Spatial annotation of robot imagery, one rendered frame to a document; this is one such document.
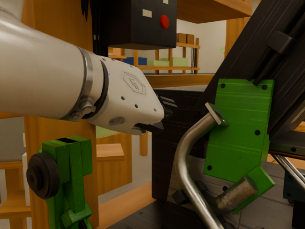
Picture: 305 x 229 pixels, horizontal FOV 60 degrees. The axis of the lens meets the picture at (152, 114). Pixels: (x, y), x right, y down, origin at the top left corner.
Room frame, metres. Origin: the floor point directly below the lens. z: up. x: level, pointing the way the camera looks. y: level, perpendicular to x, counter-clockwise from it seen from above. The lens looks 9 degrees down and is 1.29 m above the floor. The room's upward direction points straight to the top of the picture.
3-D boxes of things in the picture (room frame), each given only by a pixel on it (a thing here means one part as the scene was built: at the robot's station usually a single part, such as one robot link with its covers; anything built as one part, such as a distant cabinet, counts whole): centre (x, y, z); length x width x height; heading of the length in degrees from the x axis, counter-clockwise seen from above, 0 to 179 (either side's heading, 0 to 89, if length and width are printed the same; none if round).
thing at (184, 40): (6.71, -0.28, 1.14); 2.45 x 0.55 x 2.28; 137
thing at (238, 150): (0.55, -0.19, 1.17); 0.13 x 0.12 x 0.20; 139
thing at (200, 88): (0.82, -0.16, 1.07); 0.30 x 0.18 x 0.34; 139
